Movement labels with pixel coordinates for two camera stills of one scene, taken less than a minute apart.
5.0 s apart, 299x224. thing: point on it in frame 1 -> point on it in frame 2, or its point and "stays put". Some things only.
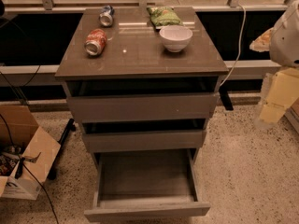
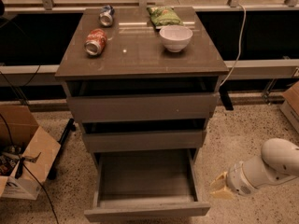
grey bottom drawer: (147, 184) stays put
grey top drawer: (135, 100) stays put
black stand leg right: (225, 97) stays put
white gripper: (286, 39) -> (237, 179)
